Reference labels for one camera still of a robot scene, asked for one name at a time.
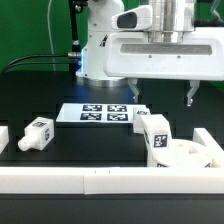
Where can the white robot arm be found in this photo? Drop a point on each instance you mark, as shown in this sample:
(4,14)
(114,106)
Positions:
(100,13)

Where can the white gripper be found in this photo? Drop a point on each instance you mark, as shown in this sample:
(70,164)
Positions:
(160,41)

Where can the white left fence bar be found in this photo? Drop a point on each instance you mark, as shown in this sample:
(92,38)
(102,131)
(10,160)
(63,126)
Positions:
(4,137)

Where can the white front fence bar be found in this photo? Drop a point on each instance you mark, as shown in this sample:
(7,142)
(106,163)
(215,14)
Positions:
(40,180)

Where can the white marker sheet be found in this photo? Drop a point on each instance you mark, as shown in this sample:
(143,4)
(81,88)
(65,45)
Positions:
(99,113)

